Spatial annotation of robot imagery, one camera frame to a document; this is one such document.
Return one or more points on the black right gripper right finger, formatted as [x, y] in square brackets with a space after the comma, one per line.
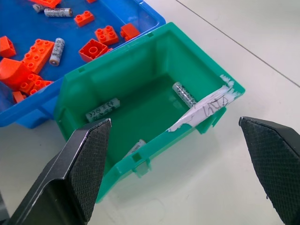
[272, 154]

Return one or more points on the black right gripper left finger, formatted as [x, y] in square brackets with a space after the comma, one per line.
[70, 173]

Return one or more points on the green plastic bin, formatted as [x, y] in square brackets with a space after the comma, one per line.
[145, 110]

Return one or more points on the grey white battery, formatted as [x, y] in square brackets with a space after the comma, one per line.
[185, 95]
[57, 51]
[102, 110]
[136, 148]
[38, 7]
[58, 12]

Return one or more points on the white torn paper label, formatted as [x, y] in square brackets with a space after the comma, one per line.
[208, 106]

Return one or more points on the orange small block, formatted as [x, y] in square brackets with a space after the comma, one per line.
[18, 96]
[129, 31]
[6, 47]

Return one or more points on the orange curved block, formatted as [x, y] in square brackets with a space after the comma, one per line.
[14, 72]

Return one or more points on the red 2x4 plastic building brick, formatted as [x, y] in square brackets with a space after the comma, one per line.
[37, 55]

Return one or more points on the upside-down red toy brick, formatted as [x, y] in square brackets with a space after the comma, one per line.
[93, 50]

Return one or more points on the blue plastic tray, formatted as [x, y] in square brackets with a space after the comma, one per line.
[21, 25]

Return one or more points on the red 2-stud toy brick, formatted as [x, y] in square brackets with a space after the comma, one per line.
[84, 18]

